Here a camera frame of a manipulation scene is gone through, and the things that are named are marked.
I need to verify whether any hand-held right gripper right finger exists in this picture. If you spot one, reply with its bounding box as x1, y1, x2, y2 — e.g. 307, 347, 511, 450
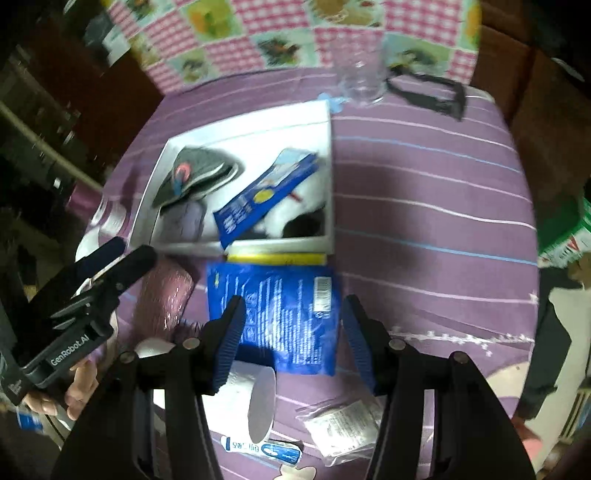
341, 294, 536, 480

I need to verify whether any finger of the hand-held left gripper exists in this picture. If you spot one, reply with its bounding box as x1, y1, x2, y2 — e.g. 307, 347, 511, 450
90, 244, 158, 297
74, 236, 129, 278

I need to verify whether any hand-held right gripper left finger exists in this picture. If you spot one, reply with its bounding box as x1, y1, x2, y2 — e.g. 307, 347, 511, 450
60, 294, 247, 480

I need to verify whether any pink dotted cloth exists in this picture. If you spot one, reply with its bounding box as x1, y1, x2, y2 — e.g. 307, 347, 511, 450
134, 261, 195, 344

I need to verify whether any large blue packet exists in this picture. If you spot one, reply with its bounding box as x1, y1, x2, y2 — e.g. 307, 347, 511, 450
205, 262, 342, 377

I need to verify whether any white cardboard box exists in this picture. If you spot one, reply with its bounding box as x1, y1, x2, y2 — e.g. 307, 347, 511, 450
130, 99, 335, 257

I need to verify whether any person's left hand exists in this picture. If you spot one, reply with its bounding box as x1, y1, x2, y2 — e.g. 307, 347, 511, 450
23, 357, 100, 422

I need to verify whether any purple folded cloth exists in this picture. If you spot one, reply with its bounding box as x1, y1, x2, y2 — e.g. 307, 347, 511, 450
159, 200, 206, 243

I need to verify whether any white toilet paper roll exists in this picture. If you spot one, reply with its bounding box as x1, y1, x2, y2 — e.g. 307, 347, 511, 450
203, 360, 278, 444

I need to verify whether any clear plastic packet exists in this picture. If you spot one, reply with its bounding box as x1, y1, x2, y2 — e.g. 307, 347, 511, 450
295, 399, 386, 467

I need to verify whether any yellow packet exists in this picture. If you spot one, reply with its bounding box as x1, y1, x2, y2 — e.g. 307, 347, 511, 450
226, 251, 328, 267

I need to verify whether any grey plaid fabric pouch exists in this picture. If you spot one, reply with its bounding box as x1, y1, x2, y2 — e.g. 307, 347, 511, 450
151, 147, 241, 208

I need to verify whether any small white and blue tube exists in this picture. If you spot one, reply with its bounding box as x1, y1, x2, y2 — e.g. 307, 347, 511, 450
221, 435, 303, 464

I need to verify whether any small blue packet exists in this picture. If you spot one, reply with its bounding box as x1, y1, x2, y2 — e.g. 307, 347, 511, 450
213, 148, 320, 250

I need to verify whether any white and black plush toy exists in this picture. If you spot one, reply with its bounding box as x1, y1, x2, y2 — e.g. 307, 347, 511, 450
256, 175, 331, 238

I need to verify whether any dark wooden cabinet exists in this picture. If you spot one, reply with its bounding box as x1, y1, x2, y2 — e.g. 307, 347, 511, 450
14, 18, 164, 181

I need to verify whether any purple striped bed sheet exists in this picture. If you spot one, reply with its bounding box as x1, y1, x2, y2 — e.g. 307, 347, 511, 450
76, 69, 541, 480

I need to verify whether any pink checkered printed cloth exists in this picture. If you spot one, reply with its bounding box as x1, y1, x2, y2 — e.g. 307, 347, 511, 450
99, 0, 481, 95

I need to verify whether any green and white carton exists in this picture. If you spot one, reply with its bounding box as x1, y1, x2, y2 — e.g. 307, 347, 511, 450
538, 196, 591, 268

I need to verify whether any small light blue object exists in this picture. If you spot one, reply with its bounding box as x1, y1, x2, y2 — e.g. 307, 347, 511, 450
318, 92, 347, 114

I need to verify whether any black plastic clip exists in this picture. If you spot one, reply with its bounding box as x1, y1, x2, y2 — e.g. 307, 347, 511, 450
385, 69, 467, 121

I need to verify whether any clear glass cup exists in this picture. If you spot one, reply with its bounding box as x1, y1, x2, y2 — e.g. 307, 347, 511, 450
330, 28, 389, 104

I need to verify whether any brown wooden cabinet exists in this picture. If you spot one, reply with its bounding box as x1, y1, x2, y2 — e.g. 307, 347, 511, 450
471, 0, 591, 195

